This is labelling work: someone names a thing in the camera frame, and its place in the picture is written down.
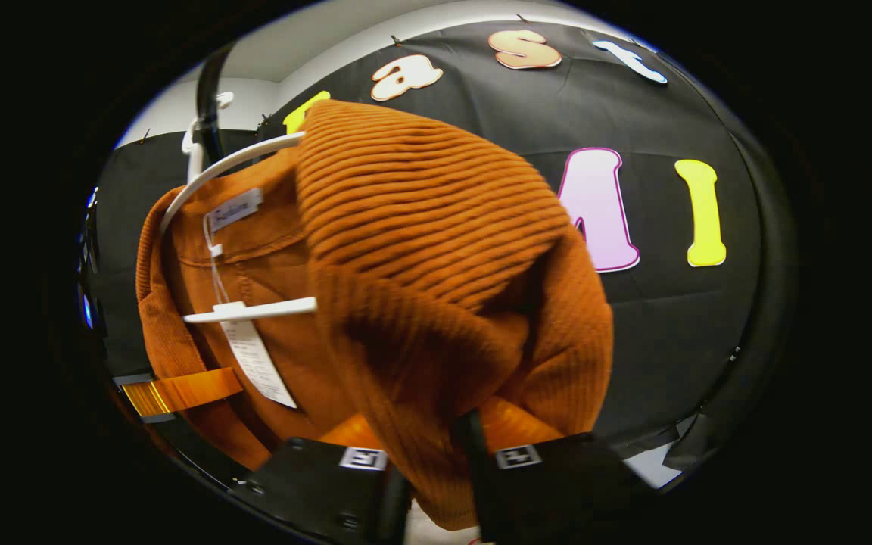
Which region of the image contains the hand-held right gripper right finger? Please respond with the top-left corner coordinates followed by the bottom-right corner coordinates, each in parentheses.
top-left (451, 395), bottom-right (652, 545)

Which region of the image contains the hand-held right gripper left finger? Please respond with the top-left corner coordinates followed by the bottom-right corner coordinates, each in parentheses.
top-left (228, 413), bottom-right (413, 545)

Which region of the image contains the black clothes rack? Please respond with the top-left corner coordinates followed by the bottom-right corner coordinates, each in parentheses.
top-left (195, 42), bottom-right (236, 171)

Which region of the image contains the white plastic hanger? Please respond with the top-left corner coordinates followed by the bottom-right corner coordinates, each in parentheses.
top-left (160, 91), bottom-right (319, 326)

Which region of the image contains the black backdrop cloth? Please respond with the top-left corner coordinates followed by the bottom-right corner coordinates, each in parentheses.
top-left (95, 19), bottom-right (796, 493)

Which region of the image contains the orange corduroy jacket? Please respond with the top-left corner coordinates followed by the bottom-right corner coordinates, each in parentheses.
top-left (135, 98), bottom-right (615, 531)

